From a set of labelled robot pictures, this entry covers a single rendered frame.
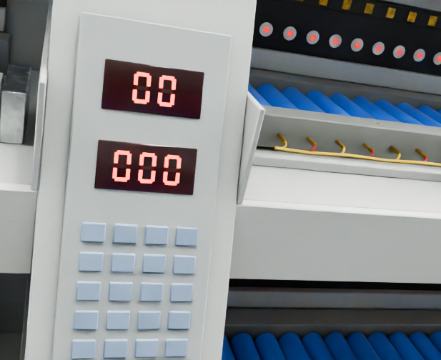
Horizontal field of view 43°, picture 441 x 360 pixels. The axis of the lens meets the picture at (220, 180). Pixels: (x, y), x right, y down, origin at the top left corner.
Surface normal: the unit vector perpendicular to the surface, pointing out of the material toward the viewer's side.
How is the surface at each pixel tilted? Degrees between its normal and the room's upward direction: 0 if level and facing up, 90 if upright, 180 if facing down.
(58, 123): 90
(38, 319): 90
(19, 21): 90
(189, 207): 90
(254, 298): 112
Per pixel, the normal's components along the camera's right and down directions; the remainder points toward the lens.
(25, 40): 0.29, 0.08
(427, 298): 0.24, 0.44
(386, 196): 0.20, -0.89
